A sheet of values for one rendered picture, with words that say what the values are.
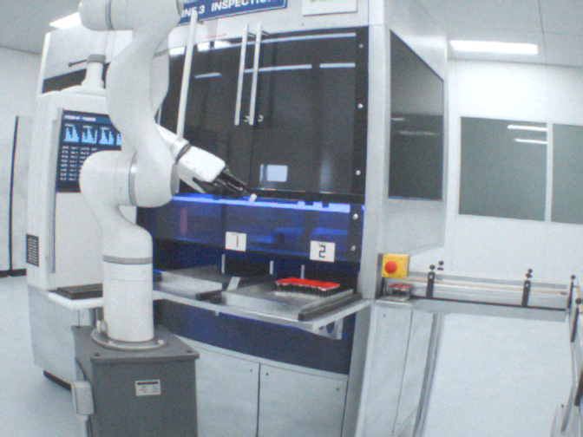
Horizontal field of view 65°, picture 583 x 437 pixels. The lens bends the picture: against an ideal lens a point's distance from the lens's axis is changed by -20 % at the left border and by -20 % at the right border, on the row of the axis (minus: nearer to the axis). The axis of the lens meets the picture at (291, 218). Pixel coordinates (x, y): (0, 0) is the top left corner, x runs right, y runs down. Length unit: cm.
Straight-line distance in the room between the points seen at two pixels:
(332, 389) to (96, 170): 116
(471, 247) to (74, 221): 505
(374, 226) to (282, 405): 75
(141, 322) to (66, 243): 91
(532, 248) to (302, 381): 464
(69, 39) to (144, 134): 194
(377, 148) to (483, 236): 464
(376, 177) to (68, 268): 116
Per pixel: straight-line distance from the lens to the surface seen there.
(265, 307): 153
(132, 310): 117
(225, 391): 218
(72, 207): 204
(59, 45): 307
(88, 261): 211
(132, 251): 115
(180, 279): 185
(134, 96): 109
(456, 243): 640
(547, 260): 628
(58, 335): 298
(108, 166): 116
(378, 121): 178
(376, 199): 176
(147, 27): 105
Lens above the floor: 122
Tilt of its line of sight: 3 degrees down
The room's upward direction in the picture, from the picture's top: 3 degrees clockwise
